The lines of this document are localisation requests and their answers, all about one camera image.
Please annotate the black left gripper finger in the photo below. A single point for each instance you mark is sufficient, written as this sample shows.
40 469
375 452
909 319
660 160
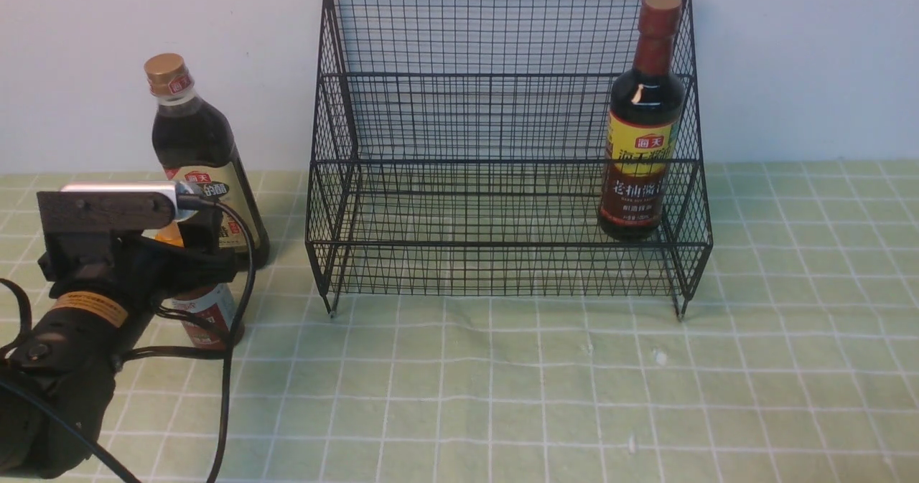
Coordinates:
201 232

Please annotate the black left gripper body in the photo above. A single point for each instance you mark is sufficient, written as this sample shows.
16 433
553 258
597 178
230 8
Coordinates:
137 258

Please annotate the red chili sauce bottle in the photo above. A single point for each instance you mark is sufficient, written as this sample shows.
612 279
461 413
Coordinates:
213 304

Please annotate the dark vinegar bottle gold cap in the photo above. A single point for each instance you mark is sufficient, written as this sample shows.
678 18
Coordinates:
195 143

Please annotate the dark soy sauce bottle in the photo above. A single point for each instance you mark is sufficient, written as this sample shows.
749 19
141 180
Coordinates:
645 109

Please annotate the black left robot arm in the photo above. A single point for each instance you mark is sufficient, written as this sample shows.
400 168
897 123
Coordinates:
59 377

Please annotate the green checkered tablecloth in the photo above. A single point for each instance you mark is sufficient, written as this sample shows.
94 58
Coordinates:
797 360

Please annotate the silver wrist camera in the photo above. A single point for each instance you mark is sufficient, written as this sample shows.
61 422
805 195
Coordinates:
172 196

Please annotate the black wire mesh shelf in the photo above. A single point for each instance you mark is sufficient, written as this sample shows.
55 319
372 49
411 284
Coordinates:
459 149

